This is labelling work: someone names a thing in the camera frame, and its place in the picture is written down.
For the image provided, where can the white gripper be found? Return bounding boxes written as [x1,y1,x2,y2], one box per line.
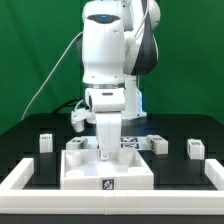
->
[96,112,122,160]

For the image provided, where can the white square tabletop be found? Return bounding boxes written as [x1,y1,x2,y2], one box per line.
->
[60,148,154,190]

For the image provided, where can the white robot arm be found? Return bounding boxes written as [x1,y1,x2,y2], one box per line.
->
[80,0,161,160]

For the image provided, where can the fiducial marker sheet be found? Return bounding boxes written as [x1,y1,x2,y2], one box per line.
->
[121,137,139,149]

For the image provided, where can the white U-shaped fence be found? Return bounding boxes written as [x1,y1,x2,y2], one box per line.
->
[0,158,224,215]

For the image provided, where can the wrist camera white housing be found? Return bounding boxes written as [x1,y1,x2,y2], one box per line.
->
[71,108,95,132]

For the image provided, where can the black base cables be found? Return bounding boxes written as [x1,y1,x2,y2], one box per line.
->
[51,98,84,115]

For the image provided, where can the white camera cable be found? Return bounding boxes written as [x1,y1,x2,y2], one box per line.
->
[20,31,84,122]

